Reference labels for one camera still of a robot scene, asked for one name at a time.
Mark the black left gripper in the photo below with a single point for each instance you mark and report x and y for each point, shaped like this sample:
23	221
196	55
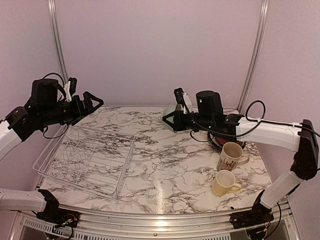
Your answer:
88	109

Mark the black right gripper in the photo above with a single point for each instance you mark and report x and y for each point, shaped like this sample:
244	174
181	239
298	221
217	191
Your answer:
178	125

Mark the pale green butterfly cup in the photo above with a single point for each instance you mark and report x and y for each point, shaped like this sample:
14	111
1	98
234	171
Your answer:
167	117

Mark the pale green floral plate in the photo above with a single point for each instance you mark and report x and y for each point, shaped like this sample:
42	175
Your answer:
213	141

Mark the red floral plate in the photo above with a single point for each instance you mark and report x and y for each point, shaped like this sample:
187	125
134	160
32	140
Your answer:
221	142

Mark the floral tall mug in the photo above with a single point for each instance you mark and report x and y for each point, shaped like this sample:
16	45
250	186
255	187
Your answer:
231	156

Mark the yellow mug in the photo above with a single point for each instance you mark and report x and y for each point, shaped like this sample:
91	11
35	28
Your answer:
225	183

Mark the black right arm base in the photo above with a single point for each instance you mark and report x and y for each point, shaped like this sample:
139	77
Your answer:
257	215

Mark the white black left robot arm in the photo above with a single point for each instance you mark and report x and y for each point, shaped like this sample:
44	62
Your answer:
13	131

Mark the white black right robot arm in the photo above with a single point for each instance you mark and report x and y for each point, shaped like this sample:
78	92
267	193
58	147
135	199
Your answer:
274	137

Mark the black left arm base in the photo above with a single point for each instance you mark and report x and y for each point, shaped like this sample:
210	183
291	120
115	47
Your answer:
60	217

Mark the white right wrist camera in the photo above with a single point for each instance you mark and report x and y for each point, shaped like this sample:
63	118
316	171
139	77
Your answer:
182	98

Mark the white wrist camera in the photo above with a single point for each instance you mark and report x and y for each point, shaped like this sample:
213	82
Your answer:
70	88
182	98

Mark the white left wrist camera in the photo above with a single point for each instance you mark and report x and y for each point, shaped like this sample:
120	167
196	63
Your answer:
70	88

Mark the white wire dish rack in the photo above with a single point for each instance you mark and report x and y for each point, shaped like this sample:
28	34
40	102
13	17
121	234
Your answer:
90	160

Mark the aluminium left corner post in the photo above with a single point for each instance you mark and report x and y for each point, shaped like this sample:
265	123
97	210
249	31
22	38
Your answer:
56	38

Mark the aluminium corner post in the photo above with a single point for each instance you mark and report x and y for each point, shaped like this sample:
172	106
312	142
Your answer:
56	38
259	38

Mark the aluminium right corner post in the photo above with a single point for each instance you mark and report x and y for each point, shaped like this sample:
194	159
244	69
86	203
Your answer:
259	38

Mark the aluminium front rail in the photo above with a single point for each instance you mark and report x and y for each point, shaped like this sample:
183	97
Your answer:
108	225

